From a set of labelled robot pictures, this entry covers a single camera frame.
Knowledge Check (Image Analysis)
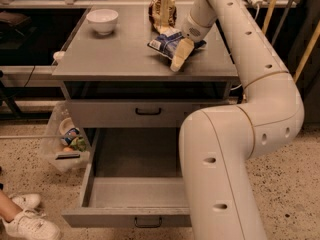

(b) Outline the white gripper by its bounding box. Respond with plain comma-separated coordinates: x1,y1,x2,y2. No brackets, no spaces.
170,14,214,72

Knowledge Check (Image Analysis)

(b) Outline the blue chip bag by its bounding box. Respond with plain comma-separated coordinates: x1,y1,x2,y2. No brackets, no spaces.
147,28,207,61

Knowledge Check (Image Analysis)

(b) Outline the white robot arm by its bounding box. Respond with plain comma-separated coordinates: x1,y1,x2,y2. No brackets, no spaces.
179,0,304,240

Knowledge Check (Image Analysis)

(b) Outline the brown chip bag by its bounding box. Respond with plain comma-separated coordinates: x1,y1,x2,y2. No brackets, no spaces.
148,0,176,34

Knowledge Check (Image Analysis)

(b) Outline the grey drawer cabinet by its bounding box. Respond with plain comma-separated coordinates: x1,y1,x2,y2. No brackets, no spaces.
53,3,239,144

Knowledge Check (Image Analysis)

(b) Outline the closed grey top drawer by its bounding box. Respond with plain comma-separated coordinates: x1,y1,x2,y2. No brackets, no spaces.
66,100,226,128

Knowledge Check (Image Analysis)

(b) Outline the open grey middle drawer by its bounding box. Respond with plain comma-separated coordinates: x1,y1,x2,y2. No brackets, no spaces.
62,128,191,228

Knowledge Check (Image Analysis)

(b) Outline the green snack bag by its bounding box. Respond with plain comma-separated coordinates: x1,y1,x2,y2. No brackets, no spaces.
69,137,86,152

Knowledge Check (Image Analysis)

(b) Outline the white ceramic bowl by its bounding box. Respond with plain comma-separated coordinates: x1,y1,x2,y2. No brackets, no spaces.
86,9,119,35

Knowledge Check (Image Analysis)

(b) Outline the blue soda can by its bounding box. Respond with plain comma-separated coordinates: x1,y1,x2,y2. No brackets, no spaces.
61,128,79,146

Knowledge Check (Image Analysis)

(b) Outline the clear plastic bin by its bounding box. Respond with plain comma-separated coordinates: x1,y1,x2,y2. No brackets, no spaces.
39,102,90,172

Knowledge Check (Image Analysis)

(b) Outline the white sneaker upper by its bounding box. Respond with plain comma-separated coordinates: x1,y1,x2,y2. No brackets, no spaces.
10,193,41,209

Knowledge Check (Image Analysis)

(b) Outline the white sneaker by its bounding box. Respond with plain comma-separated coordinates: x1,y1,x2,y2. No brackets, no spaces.
3,209,61,240
10,193,41,209

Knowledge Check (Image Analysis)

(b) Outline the white sneaker lower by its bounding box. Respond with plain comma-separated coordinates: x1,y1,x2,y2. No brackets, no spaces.
3,209,61,240

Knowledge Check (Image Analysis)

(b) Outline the person's bare leg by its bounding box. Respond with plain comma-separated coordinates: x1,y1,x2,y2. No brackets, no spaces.
0,190,22,222

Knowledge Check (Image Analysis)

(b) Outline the white power cable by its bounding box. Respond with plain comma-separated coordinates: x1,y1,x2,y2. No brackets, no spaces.
229,4,261,92

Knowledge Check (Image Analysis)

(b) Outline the yellow wooden frame stand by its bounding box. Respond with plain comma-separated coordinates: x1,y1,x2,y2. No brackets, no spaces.
274,0,320,88

